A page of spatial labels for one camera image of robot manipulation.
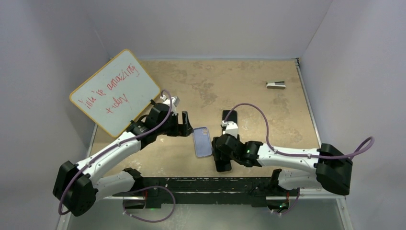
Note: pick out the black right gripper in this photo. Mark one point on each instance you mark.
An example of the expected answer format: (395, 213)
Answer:
(217, 154)

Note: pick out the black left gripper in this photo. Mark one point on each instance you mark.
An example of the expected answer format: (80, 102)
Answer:
(183, 130)

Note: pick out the black smartphone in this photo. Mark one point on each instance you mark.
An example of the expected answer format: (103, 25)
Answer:
(222, 164)

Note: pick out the lavender phone case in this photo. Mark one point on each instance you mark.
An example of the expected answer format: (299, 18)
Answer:
(202, 142)

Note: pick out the black phone case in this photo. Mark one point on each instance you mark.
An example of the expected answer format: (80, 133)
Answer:
(228, 115)

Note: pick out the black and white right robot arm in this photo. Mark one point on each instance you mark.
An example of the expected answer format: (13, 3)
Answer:
(325, 167)

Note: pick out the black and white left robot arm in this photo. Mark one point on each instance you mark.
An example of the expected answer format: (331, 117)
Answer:
(79, 185)

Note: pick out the whiteboard with red writing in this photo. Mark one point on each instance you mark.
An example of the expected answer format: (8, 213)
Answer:
(116, 94)

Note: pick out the small white and black stapler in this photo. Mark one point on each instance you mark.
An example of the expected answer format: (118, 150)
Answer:
(276, 85)

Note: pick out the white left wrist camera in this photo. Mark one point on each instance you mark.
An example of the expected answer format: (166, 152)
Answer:
(174, 100)

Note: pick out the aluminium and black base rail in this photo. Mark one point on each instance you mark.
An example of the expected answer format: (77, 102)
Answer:
(253, 191)

